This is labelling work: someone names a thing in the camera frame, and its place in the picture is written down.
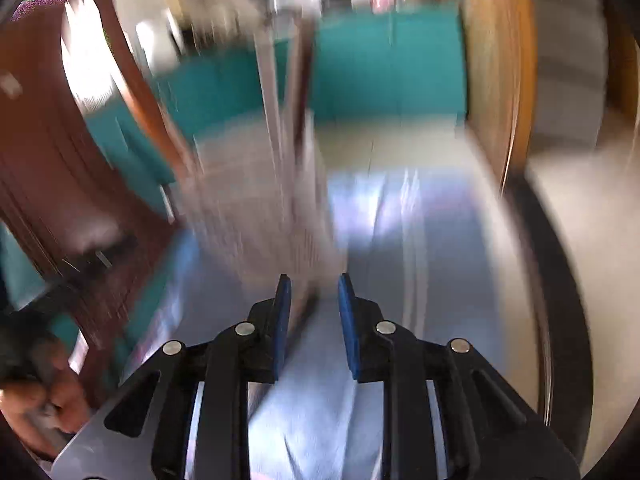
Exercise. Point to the wooden framed glass sliding door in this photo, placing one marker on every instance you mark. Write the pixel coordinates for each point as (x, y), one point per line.
(495, 85)

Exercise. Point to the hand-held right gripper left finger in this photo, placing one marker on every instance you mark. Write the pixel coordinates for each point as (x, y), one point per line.
(282, 325)

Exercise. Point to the blue striped cloth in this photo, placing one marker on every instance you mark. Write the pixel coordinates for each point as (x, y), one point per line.
(450, 260)

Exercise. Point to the person's left hand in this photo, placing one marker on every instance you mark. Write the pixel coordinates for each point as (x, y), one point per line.
(65, 400)

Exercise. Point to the white plastic utensil holder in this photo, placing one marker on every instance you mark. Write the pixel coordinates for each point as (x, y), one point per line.
(235, 210)

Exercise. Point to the brown wooden chair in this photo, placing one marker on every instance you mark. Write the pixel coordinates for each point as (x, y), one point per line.
(60, 185)

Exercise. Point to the teal lower kitchen cabinets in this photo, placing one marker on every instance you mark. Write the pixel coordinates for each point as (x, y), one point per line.
(390, 60)

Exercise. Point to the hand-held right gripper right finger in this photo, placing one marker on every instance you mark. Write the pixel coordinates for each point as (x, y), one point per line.
(347, 330)

